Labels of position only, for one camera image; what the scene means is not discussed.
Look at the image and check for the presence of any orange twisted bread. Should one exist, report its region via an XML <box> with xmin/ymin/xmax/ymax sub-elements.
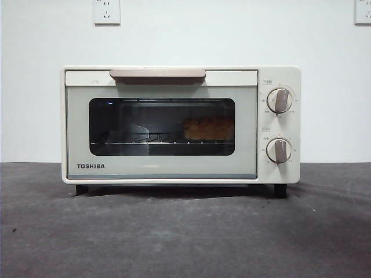
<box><xmin>182</xmin><ymin>116</ymin><xmax>234</xmax><ymax>142</ymax></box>

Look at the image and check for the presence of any oven door with glass window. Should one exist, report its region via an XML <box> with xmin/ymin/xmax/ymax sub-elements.
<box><xmin>65</xmin><ymin>68</ymin><xmax>259</xmax><ymax>180</ymax></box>

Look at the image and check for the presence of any cream oven knob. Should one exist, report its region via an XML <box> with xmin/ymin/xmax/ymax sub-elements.
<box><xmin>265</xmin><ymin>138</ymin><xmax>292</xmax><ymax>163</ymax></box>
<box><xmin>265</xmin><ymin>88</ymin><xmax>293</xmax><ymax>113</ymax></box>

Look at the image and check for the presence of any cream toaster oven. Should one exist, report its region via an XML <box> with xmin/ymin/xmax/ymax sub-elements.
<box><xmin>60</xmin><ymin>65</ymin><xmax>302</xmax><ymax>199</ymax></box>

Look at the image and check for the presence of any metal wire oven rack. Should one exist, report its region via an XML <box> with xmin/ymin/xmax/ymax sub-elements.
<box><xmin>89</xmin><ymin>131</ymin><xmax>234</xmax><ymax>145</ymax></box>

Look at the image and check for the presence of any white wall socket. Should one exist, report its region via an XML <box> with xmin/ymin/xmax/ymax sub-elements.
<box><xmin>93</xmin><ymin>0</ymin><xmax>121</xmax><ymax>25</ymax></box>
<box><xmin>355</xmin><ymin>0</ymin><xmax>371</xmax><ymax>26</ymax></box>

